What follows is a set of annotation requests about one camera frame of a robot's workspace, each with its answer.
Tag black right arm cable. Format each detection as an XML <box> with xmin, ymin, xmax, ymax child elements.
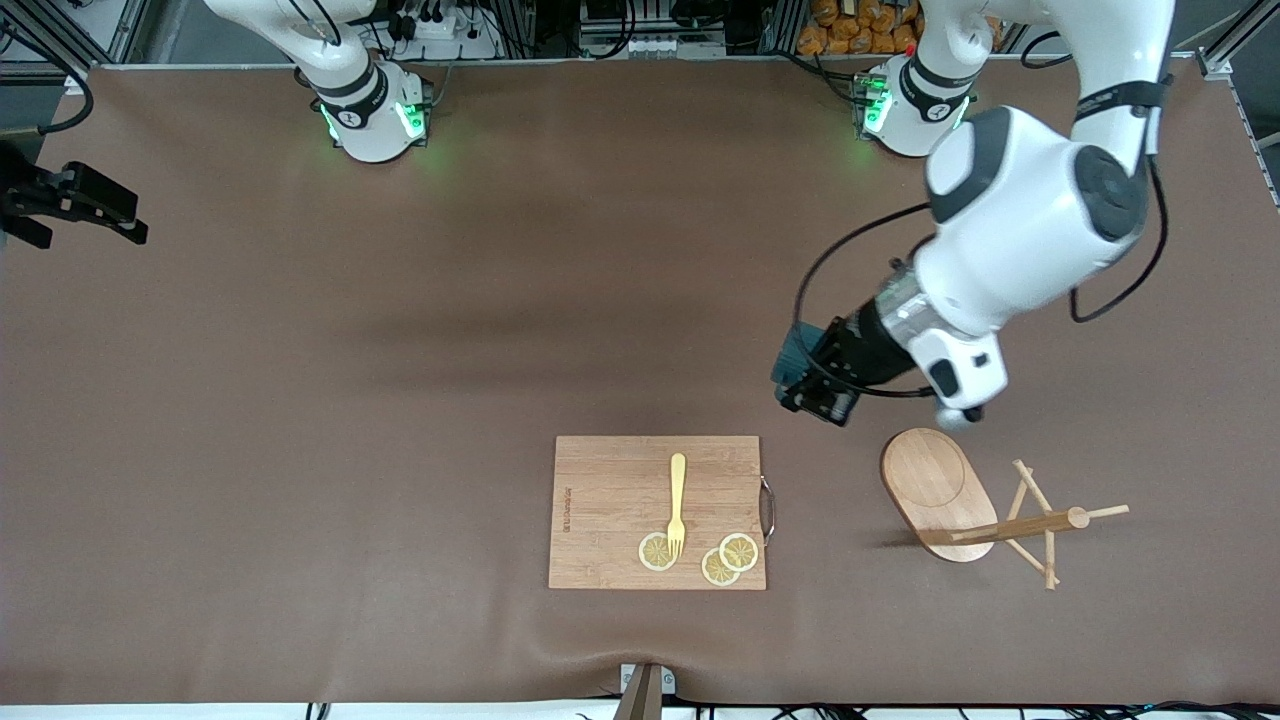
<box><xmin>0</xmin><ymin>25</ymin><xmax>95</xmax><ymax>136</ymax></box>

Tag wooden mug rack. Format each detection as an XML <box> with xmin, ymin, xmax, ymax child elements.
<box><xmin>880</xmin><ymin>428</ymin><xmax>1131</xmax><ymax>591</ymax></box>

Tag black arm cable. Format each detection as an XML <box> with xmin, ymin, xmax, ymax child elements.
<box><xmin>0</xmin><ymin>25</ymin><xmax>95</xmax><ymax>136</ymax></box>
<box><xmin>795</xmin><ymin>30</ymin><xmax>1173</xmax><ymax>401</ymax></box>

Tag orange snack packets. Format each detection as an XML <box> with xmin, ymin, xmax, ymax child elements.
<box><xmin>797</xmin><ymin>0</ymin><xmax>926</xmax><ymax>56</ymax></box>

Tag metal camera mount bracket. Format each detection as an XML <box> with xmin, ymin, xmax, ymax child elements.
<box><xmin>612</xmin><ymin>663</ymin><xmax>677</xmax><ymax>720</ymax></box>

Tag bamboo cutting board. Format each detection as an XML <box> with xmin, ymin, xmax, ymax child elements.
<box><xmin>548</xmin><ymin>435</ymin><xmax>777</xmax><ymax>591</ymax></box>

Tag dark green cup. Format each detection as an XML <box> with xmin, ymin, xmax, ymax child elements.
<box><xmin>770</xmin><ymin>322</ymin><xmax>833</xmax><ymax>389</ymax></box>

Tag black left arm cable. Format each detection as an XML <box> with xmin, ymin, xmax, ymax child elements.
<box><xmin>795</xmin><ymin>30</ymin><xmax>1173</xmax><ymax>401</ymax></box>

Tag yellow plastic fork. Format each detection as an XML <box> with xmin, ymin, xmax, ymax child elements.
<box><xmin>667</xmin><ymin>453</ymin><xmax>688</xmax><ymax>559</ymax></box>

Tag aluminium frame post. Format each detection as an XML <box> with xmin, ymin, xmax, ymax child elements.
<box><xmin>1195</xmin><ymin>0</ymin><xmax>1280</xmax><ymax>206</ymax></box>
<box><xmin>0</xmin><ymin>0</ymin><xmax>151</xmax><ymax>96</ymax></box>

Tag white power strip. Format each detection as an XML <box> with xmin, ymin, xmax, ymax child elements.
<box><xmin>395</xmin><ymin>5</ymin><xmax>501</xmax><ymax>61</ymax></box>

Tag brown table mat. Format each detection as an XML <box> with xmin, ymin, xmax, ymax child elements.
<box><xmin>0</xmin><ymin>55</ymin><xmax>1280</xmax><ymax>706</ymax></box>

